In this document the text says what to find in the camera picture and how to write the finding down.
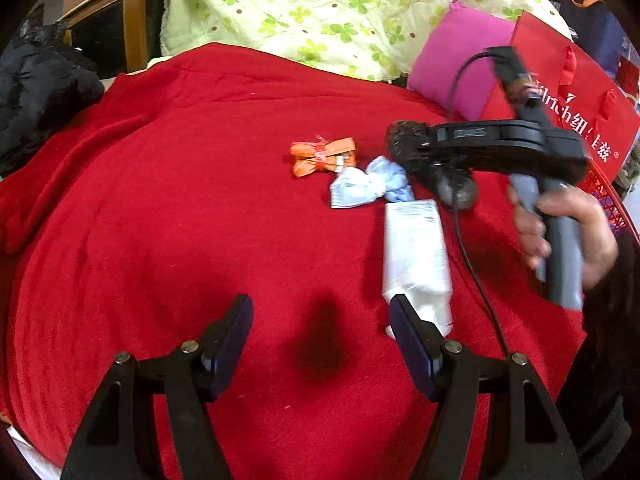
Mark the red plastic basket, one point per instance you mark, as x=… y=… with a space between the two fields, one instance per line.
x=607 y=195

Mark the red fleece blanket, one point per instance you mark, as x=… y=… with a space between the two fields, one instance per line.
x=200 y=210

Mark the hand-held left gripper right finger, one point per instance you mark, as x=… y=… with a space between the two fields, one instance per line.
x=415 y=355

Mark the light blue face mask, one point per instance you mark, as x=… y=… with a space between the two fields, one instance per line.
x=360 y=187

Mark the green floral quilt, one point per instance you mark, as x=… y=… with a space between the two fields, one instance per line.
x=325 y=10

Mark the person's right forearm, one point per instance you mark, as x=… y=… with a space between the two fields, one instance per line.
x=595 y=385

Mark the black plastic bag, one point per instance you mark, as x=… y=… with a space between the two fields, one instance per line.
x=450 y=185

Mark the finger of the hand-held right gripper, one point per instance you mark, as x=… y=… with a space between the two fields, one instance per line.
x=425 y=147

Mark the pink pillow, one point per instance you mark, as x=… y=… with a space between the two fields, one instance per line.
x=450 y=70

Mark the white tube package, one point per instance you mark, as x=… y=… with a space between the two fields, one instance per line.
x=415 y=250

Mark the orange wrapper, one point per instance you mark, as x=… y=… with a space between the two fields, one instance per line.
x=310 y=157

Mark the person's right hand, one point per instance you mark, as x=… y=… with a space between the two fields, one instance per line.
x=595 y=240

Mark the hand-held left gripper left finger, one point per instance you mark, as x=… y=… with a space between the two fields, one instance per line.
x=227 y=350

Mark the black jacket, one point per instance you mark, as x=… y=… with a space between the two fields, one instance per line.
x=45 y=95

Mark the navy bag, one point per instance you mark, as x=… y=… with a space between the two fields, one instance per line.
x=595 y=30

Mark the wooden cabinet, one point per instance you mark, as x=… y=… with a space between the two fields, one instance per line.
x=135 y=15

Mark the red paper bag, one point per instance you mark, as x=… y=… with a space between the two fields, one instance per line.
x=590 y=105

